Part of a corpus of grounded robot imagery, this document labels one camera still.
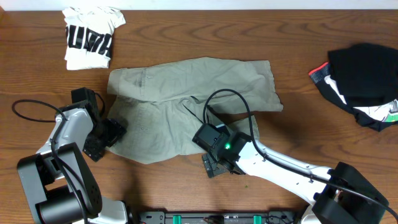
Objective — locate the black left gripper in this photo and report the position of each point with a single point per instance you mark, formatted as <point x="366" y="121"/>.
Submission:
<point x="104" y="139"/>

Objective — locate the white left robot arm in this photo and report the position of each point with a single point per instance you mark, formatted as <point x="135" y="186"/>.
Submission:
<point x="57" y="182"/>

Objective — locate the olive green shorts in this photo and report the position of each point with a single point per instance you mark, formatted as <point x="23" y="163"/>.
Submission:
<point x="162" y="107"/>

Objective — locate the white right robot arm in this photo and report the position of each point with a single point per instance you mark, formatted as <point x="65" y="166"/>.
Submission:
<point x="334" y="195"/>

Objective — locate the black garment pile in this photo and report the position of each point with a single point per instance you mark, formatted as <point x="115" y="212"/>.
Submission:
<point x="361" y="80"/>

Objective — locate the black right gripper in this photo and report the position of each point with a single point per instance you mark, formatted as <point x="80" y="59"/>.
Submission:
<point x="211" y="165"/>

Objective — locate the folded white Puma t-shirt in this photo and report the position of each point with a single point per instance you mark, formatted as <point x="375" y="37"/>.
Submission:
<point x="89" y="36"/>

